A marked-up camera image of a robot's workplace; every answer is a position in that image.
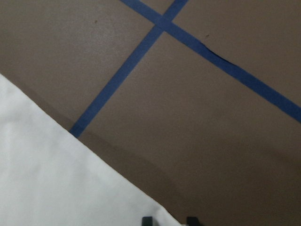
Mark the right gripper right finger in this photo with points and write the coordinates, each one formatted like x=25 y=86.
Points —
x=193 y=221

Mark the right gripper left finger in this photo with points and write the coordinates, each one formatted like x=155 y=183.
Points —
x=147 y=221

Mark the white long-sleeve printed shirt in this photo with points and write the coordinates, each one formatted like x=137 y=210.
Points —
x=49 y=178

